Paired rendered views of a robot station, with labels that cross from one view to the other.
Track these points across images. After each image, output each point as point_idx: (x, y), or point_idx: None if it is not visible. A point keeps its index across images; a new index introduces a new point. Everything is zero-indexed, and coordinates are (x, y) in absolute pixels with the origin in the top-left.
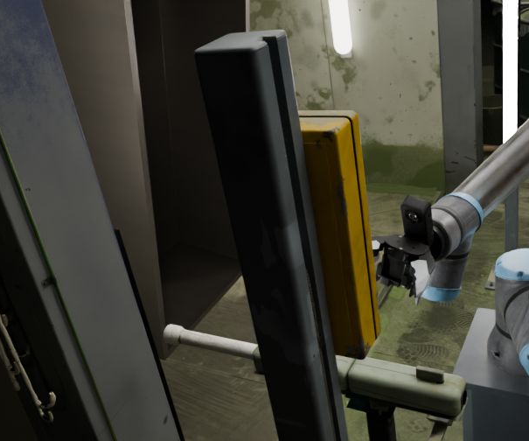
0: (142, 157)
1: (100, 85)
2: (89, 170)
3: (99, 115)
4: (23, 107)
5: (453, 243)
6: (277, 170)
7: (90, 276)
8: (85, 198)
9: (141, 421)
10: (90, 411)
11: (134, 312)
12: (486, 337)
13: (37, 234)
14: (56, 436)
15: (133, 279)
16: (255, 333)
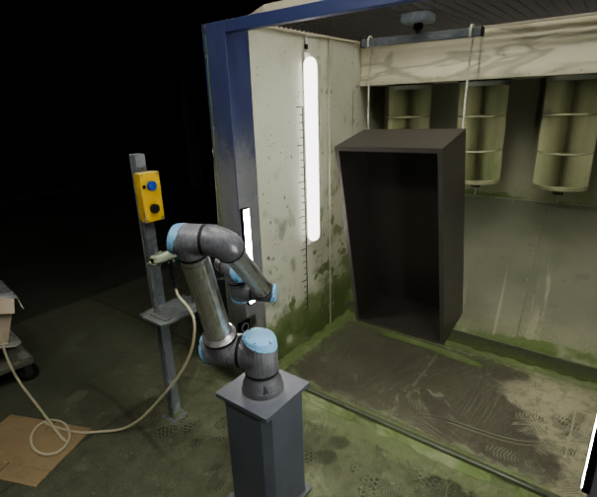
0: (343, 220)
1: (349, 184)
2: (235, 187)
3: (352, 196)
4: (223, 164)
5: (214, 265)
6: (131, 174)
7: (229, 213)
8: (232, 193)
9: None
10: None
11: (238, 233)
12: (282, 378)
13: (218, 192)
14: None
15: (243, 226)
16: None
